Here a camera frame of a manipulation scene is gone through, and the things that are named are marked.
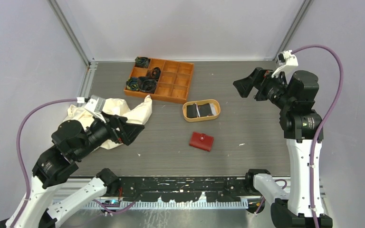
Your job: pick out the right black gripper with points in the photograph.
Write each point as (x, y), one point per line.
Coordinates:
(260, 78)

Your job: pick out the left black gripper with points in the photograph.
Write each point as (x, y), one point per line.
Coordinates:
(129, 132)

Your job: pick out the tan oval tray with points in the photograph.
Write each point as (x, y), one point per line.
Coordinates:
(212, 101)

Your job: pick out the red card holder wallet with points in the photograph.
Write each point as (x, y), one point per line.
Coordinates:
(201, 141)

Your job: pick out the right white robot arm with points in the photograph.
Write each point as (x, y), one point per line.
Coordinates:
(301, 207)

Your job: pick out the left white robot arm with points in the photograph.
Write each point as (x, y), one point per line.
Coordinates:
(71, 143)

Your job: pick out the cream cloth bag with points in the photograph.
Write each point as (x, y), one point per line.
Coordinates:
(138, 115)

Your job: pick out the green rolled belt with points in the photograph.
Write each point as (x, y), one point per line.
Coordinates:
(132, 84)

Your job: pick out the large black rolled belt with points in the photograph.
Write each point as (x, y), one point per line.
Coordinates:
(146, 85)

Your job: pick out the dark rolled belt middle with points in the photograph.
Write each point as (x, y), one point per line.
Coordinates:
(154, 73)

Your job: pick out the dark rolled belt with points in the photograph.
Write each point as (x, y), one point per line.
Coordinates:
(154, 73)
(142, 62)

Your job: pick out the orange compartment organizer tray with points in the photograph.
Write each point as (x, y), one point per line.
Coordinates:
(174, 82)

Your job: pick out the dark rolled belt top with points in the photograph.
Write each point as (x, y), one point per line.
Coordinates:
(142, 62)

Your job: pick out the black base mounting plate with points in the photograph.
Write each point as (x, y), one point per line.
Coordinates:
(182, 189)

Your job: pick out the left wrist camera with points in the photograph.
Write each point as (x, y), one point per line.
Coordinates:
(94, 105)

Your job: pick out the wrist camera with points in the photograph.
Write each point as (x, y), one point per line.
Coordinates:
(286, 62)
(94, 105)

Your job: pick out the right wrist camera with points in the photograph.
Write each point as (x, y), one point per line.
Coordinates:
(286, 62)

